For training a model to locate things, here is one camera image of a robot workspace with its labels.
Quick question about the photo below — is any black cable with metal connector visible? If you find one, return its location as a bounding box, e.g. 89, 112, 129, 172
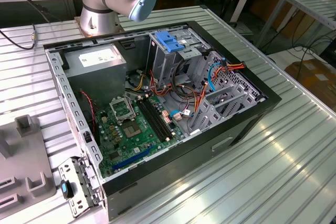
0, 0, 51, 50

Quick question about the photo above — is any black RAM slot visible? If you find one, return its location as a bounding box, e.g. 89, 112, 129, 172
143, 95, 174, 138
136, 98, 169, 142

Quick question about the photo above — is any yellow black wire bundle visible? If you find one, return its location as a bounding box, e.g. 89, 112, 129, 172
125, 69, 148, 91

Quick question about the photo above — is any orange red disk power wire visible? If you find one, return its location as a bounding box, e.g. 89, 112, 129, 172
195, 60, 247, 116

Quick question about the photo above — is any orange wire bundle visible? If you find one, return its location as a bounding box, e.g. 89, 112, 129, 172
148, 68, 202, 101

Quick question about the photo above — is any black blue bracket tab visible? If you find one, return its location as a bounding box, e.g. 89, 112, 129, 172
59, 180, 75, 199

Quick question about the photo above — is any grey metal disk bay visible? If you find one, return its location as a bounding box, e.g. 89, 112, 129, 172
187, 83, 259, 136

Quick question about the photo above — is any large brown cardboard box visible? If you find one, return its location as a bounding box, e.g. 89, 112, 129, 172
284, 60, 336, 105

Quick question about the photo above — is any blue flat data wire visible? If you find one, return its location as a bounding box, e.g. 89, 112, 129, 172
170, 56, 227, 120

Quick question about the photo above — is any red black fan wire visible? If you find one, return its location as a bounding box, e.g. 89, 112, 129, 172
79, 90, 96, 133

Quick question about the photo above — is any CPU socket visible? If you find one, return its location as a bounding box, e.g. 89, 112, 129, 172
122, 121, 144, 140

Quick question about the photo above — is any green motherboard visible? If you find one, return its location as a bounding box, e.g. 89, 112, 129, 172
94, 93, 186, 179

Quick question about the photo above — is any metal slat side table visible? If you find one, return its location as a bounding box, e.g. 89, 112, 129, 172
255, 0, 336, 49

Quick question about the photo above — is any grey parts rack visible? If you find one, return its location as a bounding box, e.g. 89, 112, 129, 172
0, 114, 58, 218

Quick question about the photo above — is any grey metal drive cage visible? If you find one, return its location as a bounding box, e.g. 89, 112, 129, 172
146, 26, 212, 90

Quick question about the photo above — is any grey power supply unit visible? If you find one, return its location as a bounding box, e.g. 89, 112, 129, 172
62, 43, 128, 108

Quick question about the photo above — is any blue expansion slot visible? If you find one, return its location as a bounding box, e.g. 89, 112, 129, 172
112, 144, 154, 172

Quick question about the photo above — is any blue plastic cage latch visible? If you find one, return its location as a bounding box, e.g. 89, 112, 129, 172
154, 31, 187, 54

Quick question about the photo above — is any black case fan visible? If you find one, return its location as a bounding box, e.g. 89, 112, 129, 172
78, 89, 101, 146

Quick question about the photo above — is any hinged metal slot bracket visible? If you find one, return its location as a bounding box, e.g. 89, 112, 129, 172
57, 155, 103, 219

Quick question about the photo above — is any metal socket cover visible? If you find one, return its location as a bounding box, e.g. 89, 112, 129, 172
109, 97, 137, 124

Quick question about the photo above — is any black open PC case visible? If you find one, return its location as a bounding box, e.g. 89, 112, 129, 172
43, 20, 283, 222

